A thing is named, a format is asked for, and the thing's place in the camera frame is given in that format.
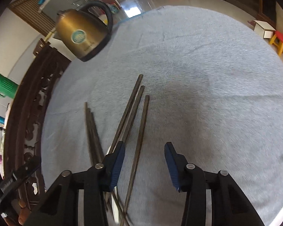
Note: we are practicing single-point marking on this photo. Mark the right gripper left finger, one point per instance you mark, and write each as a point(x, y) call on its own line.
point(59, 205)

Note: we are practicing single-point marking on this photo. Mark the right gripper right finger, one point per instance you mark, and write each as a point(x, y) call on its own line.
point(230, 206)

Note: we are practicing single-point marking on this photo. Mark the person's left hand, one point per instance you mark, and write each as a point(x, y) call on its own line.
point(22, 216)

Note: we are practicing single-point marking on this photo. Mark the carved dark wooden table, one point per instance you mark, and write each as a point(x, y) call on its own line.
point(24, 126)

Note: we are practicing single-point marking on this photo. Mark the green thermos jug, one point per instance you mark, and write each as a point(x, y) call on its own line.
point(8, 88)

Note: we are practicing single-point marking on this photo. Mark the grey towel table cover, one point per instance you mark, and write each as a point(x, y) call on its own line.
point(216, 93)

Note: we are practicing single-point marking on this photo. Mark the red yellow round stool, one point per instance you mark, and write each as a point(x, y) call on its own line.
point(277, 41)

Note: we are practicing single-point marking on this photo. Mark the gold electric kettle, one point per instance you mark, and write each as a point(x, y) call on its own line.
point(84, 34)

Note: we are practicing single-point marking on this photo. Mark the white small stool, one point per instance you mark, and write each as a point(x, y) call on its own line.
point(264, 29)

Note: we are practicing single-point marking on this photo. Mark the grey refrigerator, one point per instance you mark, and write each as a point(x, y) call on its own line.
point(51, 8)

